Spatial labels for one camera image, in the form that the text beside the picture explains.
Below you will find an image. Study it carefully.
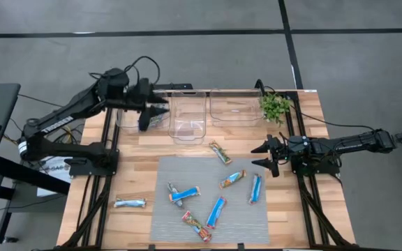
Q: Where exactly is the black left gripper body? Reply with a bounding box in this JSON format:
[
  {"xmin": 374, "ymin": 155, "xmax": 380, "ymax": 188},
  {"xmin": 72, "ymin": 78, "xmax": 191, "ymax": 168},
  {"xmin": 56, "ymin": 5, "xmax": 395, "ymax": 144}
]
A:
[{"xmin": 126, "ymin": 89, "xmax": 156, "ymax": 114}]

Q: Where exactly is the orange green granola bar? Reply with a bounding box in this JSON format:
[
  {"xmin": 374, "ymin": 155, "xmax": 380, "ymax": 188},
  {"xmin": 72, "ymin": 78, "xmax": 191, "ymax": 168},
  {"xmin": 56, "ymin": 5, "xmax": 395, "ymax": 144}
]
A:
[{"xmin": 218, "ymin": 169, "xmax": 248, "ymax": 190}]

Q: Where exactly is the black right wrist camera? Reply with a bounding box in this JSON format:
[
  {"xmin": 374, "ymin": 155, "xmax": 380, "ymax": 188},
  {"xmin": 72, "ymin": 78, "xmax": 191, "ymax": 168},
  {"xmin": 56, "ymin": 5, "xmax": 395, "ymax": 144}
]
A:
[{"xmin": 287, "ymin": 134, "xmax": 311, "ymax": 154}]

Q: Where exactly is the grey woven mat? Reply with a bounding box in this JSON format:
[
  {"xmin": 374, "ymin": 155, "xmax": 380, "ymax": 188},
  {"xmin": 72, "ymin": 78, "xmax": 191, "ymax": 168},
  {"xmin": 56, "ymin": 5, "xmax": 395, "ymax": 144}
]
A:
[{"xmin": 150, "ymin": 155, "xmax": 270, "ymax": 244}]

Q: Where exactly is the green tan granola bar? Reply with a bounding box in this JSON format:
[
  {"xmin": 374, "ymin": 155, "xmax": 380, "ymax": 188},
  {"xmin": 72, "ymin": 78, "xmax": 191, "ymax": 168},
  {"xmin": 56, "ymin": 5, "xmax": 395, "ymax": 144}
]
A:
[{"xmin": 208, "ymin": 139, "xmax": 233, "ymax": 166}]

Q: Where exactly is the red green Quaker Chewy bar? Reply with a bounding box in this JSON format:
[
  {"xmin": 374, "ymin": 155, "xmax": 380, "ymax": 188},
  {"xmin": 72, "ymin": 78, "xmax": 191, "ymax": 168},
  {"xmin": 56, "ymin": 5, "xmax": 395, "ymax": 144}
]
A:
[{"xmin": 181, "ymin": 210, "xmax": 213, "ymax": 243}]

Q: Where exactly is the blue chocolate chip granola bar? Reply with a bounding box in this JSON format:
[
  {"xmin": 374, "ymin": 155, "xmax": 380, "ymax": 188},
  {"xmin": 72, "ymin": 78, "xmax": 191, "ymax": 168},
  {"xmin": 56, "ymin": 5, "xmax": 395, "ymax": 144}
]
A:
[{"xmin": 205, "ymin": 196, "xmax": 228, "ymax": 230}]

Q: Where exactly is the black power box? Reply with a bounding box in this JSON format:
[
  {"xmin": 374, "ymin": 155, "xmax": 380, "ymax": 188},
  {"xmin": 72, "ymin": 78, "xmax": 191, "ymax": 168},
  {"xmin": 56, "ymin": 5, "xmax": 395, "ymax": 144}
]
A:
[{"xmin": 151, "ymin": 82, "xmax": 194, "ymax": 91}]

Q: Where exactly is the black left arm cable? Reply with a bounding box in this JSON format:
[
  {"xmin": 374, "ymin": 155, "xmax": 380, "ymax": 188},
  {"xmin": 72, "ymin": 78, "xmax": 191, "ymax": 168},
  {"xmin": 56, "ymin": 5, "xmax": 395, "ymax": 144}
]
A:
[{"xmin": 89, "ymin": 55, "xmax": 162, "ymax": 86}]

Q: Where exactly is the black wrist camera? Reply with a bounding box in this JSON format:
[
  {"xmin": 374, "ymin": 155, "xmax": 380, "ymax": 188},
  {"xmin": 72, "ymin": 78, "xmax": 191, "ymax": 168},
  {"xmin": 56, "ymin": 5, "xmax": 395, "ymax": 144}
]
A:
[
  {"xmin": 135, "ymin": 77, "xmax": 153, "ymax": 97},
  {"xmin": 287, "ymin": 134, "xmax": 311, "ymax": 154}
]

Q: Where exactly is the blue white granola bar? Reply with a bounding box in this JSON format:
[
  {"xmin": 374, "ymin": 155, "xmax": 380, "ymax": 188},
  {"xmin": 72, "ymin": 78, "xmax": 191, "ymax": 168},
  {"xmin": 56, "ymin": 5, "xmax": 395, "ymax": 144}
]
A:
[{"xmin": 113, "ymin": 197, "xmax": 148, "ymax": 209}]

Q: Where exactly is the white paper sheet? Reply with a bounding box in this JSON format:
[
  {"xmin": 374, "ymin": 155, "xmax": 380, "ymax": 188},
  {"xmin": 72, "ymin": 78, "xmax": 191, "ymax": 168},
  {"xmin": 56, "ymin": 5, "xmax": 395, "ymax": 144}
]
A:
[{"xmin": 36, "ymin": 156, "xmax": 73, "ymax": 196}]

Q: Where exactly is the black aluminium frame rail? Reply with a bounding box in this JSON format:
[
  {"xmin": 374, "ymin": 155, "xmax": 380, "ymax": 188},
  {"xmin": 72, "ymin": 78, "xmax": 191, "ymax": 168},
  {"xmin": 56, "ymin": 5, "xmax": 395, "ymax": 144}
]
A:
[
  {"xmin": 300, "ymin": 188, "xmax": 348, "ymax": 248},
  {"xmin": 80, "ymin": 106, "xmax": 113, "ymax": 248},
  {"xmin": 94, "ymin": 106, "xmax": 121, "ymax": 248},
  {"xmin": 284, "ymin": 91, "xmax": 319, "ymax": 248}
]

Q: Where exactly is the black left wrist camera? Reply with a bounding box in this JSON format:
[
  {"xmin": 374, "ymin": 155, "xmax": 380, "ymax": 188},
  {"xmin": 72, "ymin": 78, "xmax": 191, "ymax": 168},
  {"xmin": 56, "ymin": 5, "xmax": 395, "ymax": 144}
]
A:
[{"xmin": 135, "ymin": 77, "xmax": 153, "ymax": 97}]

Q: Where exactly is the long black cable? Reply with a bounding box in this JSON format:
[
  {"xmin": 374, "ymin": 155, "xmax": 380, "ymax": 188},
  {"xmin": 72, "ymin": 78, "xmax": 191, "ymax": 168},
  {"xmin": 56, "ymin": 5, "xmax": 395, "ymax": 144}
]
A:
[{"xmin": 288, "ymin": 102, "xmax": 378, "ymax": 132}]

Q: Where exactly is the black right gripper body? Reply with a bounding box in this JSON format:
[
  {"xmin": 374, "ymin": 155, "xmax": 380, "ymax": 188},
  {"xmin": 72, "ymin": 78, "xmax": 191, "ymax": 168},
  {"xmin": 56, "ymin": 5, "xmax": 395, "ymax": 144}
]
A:
[{"xmin": 272, "ymin": 136, "xmax": 295, "ymax": 167}]

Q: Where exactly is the small green potted plant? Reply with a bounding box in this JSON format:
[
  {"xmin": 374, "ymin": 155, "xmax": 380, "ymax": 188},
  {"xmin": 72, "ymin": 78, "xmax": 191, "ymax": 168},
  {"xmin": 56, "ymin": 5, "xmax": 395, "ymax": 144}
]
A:
[{"xmin": 258, "ymin": 92, "xmax": 292, "ymax": 126}]

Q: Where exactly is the clear plastic bin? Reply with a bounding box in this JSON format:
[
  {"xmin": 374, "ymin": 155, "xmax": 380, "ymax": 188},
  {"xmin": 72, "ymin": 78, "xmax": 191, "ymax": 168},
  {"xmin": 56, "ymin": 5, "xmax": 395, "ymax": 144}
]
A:
[
  {"xmin": 209, "ymin": 87, "xmax": 265, "ymax": 128},
  {"xmin": 167, "ymin": 89, "xmax": 208, "ymax": 146},
  {"xmin": 115, "ymin": 89, "xmax": 170, "ymax": 130}
]

